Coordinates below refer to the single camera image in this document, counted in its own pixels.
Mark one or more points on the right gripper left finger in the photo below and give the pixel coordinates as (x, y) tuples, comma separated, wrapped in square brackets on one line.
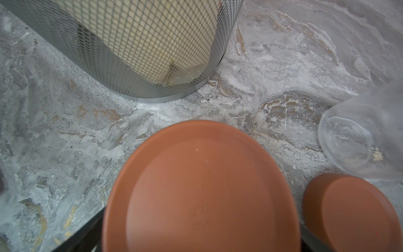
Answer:
[(87, 239)]

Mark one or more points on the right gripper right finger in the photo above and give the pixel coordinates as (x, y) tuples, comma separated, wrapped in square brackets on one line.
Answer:
[(310, 243)]

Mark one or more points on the brown jar lid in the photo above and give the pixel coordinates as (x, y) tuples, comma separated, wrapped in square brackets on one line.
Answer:
[(349, 214)]

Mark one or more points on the oatmeal jar with brown lid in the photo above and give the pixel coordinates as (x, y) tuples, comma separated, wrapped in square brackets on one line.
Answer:
[(200, 186)]

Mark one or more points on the glass oatmeal jar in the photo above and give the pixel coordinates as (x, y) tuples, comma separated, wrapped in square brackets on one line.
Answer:
[(363, 136)]

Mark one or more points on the grey trash bin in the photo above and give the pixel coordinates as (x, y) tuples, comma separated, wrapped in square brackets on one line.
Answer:
[(151, 51)]

